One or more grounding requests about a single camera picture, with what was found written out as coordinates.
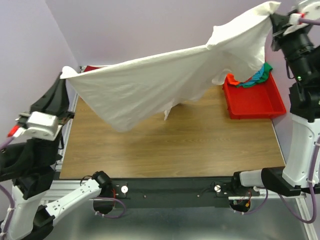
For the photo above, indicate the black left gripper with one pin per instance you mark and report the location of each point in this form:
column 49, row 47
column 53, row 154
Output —
column 55, row 100

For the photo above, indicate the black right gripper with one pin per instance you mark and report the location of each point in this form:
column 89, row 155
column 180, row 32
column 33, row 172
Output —
column 278, row 21

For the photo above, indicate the white t-shirt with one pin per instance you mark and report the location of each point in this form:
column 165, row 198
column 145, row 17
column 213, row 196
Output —
column 127, row 93

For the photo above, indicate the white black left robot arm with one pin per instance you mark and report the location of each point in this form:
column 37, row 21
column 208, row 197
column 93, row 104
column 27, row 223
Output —
column 27, row 158

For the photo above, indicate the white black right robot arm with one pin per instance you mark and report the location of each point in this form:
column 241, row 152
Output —
column 301, row 171

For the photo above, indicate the dark red folded t-shirt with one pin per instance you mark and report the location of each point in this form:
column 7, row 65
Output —
column 89, row 68

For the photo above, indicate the green t-shirt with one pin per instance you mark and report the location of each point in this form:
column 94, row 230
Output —
column 266, row 72

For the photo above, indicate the teal t-shirt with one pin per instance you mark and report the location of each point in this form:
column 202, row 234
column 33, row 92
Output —
column 257, row 77

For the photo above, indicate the orange t-shirt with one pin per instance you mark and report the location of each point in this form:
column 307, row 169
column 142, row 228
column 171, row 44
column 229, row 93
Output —
column 230, row 79

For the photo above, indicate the red plastic bin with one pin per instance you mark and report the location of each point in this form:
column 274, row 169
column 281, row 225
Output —
column 261, row 101

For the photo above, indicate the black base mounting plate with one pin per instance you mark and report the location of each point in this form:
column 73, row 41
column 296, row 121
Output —
column 174, row 201

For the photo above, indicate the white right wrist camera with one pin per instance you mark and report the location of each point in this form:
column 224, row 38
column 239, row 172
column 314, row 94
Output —
column 308, row 14

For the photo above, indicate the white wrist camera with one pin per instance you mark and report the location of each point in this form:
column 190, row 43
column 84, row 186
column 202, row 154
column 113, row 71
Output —
column 44, row 128
column 308, row 14

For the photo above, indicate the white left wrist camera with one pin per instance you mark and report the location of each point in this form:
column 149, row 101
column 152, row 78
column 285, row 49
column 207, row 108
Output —
column 44, row 128

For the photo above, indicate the aluminium frame rail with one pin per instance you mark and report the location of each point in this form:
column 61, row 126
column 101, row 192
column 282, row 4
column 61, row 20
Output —
column 126, row 188

